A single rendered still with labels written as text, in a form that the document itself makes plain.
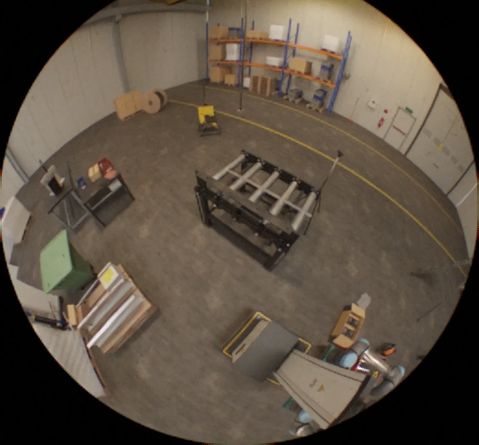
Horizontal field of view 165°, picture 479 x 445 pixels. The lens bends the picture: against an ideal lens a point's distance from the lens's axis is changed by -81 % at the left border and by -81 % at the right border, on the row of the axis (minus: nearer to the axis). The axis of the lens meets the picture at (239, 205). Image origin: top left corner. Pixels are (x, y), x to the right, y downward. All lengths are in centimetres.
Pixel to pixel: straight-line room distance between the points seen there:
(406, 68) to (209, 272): 1084
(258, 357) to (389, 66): 1054
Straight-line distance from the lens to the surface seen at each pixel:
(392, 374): 150
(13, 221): 683
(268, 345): 165
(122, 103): 824
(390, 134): 1031
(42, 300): 372
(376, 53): 1005
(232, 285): 245
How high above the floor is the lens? 242
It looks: 53 degrees down
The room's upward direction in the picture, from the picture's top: 5 degrees clockwise
